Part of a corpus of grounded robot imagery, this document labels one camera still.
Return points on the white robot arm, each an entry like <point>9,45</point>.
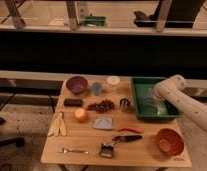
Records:
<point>170,89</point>

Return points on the green plastic tray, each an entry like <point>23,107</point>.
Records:
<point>146,108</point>

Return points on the blue plastic cup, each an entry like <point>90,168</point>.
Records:
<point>96,88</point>

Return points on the white plastic cup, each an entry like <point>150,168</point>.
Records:
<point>113,82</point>

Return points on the bunch of dark grapes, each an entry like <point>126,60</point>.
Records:
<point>101,107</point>

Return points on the small metal cup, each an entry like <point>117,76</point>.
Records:
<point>124,104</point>

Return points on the purple bowl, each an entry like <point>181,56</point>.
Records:
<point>77,84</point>

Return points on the black rectangular block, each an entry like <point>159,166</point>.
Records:
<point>73,102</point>

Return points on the orange apple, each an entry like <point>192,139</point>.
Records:
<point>81,115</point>

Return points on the grey blue cloth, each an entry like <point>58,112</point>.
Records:
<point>103,123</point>

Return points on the wooden table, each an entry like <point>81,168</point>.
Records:
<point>82,136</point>

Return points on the orange carrot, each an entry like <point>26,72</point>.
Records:
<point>130,128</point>

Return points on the yellow banana bunch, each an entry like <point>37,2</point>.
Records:
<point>58,126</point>

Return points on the green box on shelf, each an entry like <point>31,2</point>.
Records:
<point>94,20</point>

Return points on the metal spoon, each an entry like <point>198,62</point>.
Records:
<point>66,150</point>

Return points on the orange bowl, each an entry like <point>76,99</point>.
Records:
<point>169,142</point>

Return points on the black object on shelf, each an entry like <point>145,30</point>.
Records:
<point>182,14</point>

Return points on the black handled brush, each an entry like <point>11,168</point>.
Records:
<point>107,149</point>

